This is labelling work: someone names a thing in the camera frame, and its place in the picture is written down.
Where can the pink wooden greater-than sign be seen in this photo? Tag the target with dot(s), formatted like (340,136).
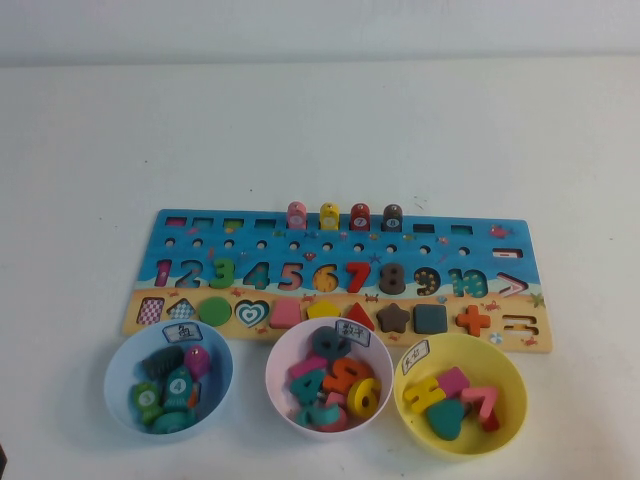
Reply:
(487,395)

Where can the colourful wooden puzzle board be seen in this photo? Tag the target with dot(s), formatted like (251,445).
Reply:
(277,252)

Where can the pale pink plastic bowl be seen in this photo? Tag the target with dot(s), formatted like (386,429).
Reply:
(277,370)

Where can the teal wooden number piece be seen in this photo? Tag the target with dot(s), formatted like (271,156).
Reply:
(306,416)

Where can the magenta wooden diamond piece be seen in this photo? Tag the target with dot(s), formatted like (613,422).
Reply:
(452,381)

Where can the light blue plastic bowl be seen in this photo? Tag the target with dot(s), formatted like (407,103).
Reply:
(117,380)

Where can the yellow plastic bowl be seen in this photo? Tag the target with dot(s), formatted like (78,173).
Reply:
(512,395)

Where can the yellow fish peg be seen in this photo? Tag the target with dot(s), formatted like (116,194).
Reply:
(329,218)

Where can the pink fish peg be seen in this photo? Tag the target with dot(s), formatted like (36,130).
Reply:
(296,217)

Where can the red fish peg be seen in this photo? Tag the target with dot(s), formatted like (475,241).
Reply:
(360,218)

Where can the red wooden number seven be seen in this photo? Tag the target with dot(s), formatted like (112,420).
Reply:
(358,267)

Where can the yellow wooden pentagon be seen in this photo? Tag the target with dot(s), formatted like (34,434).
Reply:
(322,311)

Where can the brown fish peg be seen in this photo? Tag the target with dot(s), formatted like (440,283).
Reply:
(392,219)

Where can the brown wooden number eight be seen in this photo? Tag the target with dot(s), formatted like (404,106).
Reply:
(392,280)

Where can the pink wooden trapezoid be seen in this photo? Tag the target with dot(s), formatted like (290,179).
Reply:
(286,315)

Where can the red wooden triangle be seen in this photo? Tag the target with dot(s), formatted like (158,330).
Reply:
(364,316)

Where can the white label with two characters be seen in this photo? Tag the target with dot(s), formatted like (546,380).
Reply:
(354,330)

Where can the green wooden number three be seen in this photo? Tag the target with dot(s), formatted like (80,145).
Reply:
(227,280)

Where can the brown wooden star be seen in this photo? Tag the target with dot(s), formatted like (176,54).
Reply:
(393,319)

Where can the green wooden circle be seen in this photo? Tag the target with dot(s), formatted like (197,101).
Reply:
(215,311)

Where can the pink wooden number one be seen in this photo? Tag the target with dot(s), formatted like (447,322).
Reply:
(305,369)

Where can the dark grey wooden square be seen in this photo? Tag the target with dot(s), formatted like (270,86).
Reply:
(430,319)

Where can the orange wooden number five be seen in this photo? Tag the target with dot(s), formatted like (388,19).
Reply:
(345,384)

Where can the teal wooden number four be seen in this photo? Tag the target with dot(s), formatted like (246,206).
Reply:
(305,390)

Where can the white handwritten tilted label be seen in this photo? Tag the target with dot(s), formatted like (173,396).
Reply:
(415,357)

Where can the yellow wooden number six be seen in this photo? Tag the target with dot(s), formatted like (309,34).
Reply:
(375,387)

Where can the white label with fish character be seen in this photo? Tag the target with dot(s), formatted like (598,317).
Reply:
(182,332)

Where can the orange wooden plus sign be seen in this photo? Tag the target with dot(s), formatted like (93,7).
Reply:
(472,320)

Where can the magenta wooden fish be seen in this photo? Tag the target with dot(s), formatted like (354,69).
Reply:
(196,362)

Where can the dark grey wooden fish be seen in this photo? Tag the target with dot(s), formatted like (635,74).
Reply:
(162,362)

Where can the orange wooden fish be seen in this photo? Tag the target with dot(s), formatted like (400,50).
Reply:
(194,395)

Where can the teal fish with number four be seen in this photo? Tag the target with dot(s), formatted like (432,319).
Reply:
(177,387)

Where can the teal wooden heart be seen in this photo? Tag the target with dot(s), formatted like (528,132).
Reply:
(445,421)

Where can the teal wooden fish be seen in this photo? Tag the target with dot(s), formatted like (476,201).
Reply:
(172,423)

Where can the green fish with number three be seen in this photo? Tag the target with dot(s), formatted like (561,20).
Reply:
(146,398)

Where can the red wooden rectangle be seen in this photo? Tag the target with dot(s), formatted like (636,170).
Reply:
(492,423)

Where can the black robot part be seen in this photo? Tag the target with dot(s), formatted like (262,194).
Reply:
(2,455)

